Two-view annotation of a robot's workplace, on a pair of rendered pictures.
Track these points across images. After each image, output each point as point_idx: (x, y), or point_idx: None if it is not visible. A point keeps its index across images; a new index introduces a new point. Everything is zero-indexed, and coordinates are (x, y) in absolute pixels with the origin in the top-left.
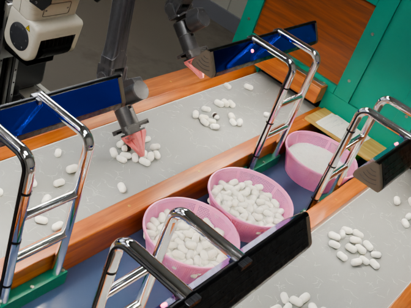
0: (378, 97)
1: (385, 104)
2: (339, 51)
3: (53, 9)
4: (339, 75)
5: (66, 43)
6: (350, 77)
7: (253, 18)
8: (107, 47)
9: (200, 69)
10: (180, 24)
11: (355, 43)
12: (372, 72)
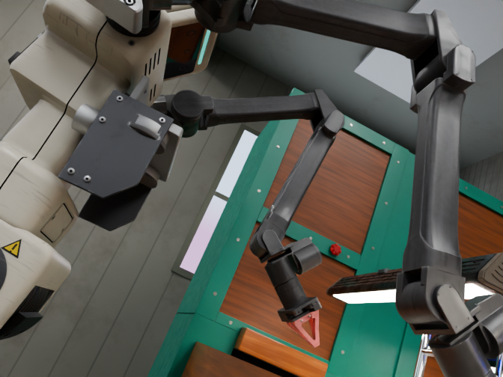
0: (371, 365)
1: (379, 372)
2: (325, 321)
3: (57, 221)
4: (327, 348)
5: (37, 308)
6: (343, 348)
7: (221, 292)
8: (439, 233)
9: (500, 286)
10: (287, 262)
11: (340, 310)
12: (361, 338)
